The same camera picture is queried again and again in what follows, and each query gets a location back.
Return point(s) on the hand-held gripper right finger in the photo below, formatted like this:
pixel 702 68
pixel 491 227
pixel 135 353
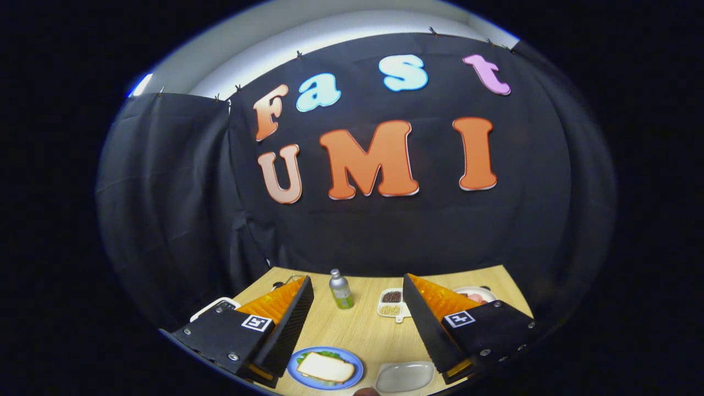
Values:
pixel 426 324

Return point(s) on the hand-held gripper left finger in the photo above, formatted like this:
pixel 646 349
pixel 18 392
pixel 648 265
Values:
pixel 291 324

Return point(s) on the green lettuce leaf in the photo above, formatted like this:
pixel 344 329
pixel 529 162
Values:
pixel 330 353

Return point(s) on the white divided dish with beans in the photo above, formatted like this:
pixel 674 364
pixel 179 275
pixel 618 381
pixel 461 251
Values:
pixel 391 304

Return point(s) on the blue plate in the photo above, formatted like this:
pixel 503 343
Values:
pixel 297 377

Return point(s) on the white oval plate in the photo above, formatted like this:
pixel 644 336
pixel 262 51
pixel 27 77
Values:
pixel 467 290

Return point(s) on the small white plate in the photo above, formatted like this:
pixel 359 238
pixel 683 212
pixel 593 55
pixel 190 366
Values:
pixel 404 377

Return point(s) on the green drink bottle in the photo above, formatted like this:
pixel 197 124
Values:
pixel 341 291

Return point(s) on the white toaster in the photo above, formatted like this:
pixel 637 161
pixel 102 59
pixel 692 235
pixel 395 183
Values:
pixel 212 308

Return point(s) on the black backdrop cloth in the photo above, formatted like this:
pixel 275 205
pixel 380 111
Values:
pixel 385 231

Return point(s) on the small ceiling light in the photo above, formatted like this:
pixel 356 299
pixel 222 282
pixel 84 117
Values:
pixel 142 84

